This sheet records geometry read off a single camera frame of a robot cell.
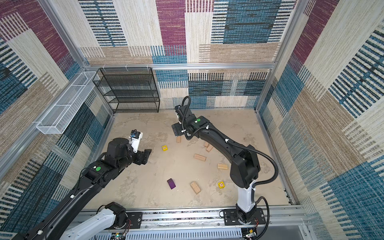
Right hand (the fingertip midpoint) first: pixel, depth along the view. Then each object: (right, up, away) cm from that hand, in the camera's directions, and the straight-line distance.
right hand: (182, 127), depth 85 cm
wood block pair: (+14, -11, +14) cm, 23 cm away
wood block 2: (+10, -18, +9) cm, 23 cm away
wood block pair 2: (+16, -14, +14) cm, 25 cm away
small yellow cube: (-12, -13, +12) cm, 22 cm away
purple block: (-6, -31, -2) cm, 31 cm away
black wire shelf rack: (-40, +26, +24) cm, 53 cm away
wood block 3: (+23, -23, +4) cm, 33 cm away
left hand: (-18, -9, -11) cm, 23 cm away
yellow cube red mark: (+22, -31, -2) cm, 38 cm away
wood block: (-4, -8, +17) cm, 19 cm away
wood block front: (+7, -32, -4) cm, 33 cm away
